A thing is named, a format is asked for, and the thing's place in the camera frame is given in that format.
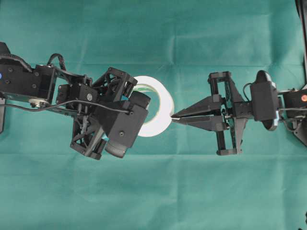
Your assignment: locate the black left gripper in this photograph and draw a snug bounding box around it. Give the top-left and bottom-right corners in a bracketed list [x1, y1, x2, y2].
[56, 67, 137, 160]

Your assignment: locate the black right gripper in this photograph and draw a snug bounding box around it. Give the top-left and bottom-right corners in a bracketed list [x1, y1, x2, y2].
[171, 71, 251, 155]

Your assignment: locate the white duct tape roll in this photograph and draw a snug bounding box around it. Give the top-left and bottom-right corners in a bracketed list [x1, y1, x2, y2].
[134, 76, 175, 138]

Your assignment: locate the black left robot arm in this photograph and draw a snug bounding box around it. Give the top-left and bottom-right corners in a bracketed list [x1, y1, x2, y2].
[0, 43, 149, 160]

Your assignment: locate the green table cloth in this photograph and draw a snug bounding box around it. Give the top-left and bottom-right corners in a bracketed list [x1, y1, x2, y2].
[0, 0, 307, 230]

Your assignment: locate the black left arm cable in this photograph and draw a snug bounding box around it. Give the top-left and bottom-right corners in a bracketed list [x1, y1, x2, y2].
[0, 94, 135, 115]

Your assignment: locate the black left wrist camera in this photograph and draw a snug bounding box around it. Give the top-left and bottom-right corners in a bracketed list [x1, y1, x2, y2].
[94, 91, 151, 158]

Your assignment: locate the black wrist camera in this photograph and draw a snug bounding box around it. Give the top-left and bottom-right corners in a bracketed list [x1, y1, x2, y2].
[250, 70, 279, 131]
[94, 91, 151, 158]

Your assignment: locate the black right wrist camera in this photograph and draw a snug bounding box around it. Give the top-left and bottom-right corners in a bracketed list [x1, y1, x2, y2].
[250, 70, 279, 131]

